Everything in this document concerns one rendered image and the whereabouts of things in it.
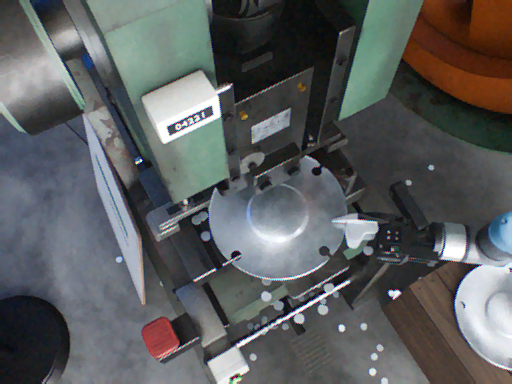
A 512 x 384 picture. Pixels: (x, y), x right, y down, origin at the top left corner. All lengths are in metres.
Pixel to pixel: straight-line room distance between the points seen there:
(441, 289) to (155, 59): 1.19
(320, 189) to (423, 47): 0.34
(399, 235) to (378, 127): 1.13
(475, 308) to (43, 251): 1.47
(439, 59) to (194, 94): 0.55
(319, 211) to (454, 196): 1.07
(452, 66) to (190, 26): 0.56
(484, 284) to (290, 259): 0.71
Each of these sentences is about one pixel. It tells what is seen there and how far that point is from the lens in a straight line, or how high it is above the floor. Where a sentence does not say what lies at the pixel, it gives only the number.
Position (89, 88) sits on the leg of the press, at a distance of 1.16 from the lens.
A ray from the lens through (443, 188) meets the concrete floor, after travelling 2.05.
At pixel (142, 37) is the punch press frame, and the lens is 0.47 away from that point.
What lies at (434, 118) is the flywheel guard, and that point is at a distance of 0.99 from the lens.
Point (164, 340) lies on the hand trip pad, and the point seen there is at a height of 0.76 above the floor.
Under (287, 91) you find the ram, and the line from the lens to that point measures 0.75.
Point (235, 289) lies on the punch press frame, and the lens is 1.14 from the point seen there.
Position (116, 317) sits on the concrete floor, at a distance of 1.85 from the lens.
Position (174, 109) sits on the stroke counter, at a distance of 0.51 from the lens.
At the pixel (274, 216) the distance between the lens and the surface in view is 1.03.
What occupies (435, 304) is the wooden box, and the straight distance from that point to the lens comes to 1.51.
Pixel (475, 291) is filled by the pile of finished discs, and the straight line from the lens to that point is 1.55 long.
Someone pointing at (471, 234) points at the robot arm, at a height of 0.84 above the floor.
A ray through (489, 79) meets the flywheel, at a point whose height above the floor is 1.10.
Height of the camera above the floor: 1.75
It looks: 66 degrees down
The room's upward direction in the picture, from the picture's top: 2 degrees counter-clockwise
